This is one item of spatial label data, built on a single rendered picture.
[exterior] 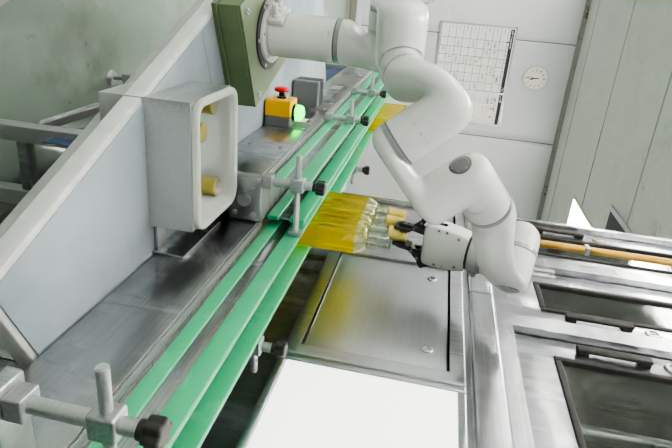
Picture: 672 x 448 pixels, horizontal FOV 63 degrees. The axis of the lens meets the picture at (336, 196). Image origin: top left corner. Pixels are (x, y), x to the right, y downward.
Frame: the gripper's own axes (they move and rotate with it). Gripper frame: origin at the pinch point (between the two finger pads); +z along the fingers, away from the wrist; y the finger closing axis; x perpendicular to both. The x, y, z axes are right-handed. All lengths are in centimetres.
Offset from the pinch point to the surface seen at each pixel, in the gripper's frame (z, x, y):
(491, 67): 87, -576, -33
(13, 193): 92, 29, -3
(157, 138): 29, 46, 27
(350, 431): -10, 48, -12
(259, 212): 22.9, 24.5, 8.4
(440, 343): -15.7, 17.5, -12.5
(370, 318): -0.4, 17.0, -12.6
